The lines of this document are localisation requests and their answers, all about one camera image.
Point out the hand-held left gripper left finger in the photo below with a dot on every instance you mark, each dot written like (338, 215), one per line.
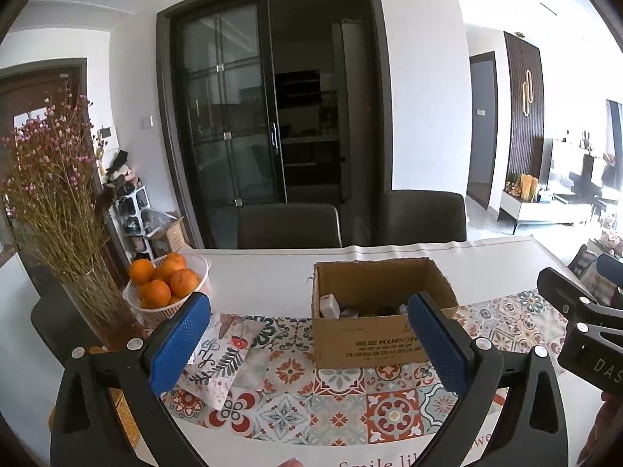
(177, 340)

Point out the dark grey dining chair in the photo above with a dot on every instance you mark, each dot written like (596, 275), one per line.
(53, 331)
(289, 226)
(423, 216)

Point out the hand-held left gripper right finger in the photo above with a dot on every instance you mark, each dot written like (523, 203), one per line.
(438, 345)

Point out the white plastic fruit basket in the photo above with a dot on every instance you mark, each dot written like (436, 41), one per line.
(146, 314)

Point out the person's right hand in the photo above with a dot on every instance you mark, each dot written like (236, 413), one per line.
(608, 423)

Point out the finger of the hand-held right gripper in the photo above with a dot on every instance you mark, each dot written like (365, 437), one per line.
(613, 279)
(564, 294)

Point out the person's left hand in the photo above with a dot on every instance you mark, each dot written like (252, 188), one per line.
(291, 462)

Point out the dark slatted wall panel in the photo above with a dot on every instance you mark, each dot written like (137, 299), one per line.
(523, 146)

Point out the white intercom panel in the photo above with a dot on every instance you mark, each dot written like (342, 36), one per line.
(108, 137)

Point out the yellow ornament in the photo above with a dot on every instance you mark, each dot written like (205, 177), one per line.
(529, 187)

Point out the dried flower bunch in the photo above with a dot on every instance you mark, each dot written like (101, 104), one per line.
(53, 194)

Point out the small black device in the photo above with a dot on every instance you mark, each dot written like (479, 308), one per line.
(387, 310)

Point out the white shoe rack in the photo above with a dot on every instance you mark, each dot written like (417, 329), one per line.
(134, 224)

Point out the white square charger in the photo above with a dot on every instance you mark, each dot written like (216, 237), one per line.
(330, 306)

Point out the floral patterned table runner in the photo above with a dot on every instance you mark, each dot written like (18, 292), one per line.
(316, 399)

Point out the dark interior door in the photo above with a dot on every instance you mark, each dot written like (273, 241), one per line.
(483, 131)

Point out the dark sliding glass door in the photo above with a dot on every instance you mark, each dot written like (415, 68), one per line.
(228, 107)

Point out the clutter pile on rack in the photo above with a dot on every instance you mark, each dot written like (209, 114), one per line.
(120, 172)

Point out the white low cabinet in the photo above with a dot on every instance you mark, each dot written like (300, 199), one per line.
(545, 211)

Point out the wall switch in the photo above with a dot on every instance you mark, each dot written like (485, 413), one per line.
(146, 122)

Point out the cardboard box with plastic bag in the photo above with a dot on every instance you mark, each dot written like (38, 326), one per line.
(170, 236)

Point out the orange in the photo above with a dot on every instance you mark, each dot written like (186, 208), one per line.
(184, 283)
(170, 266)
(141, 271)
(155, 294)

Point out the printed fabric tissue cover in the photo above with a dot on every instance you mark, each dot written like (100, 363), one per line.
(228, 355)

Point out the brown cardboard box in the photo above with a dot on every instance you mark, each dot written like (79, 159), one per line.
(360, 343)

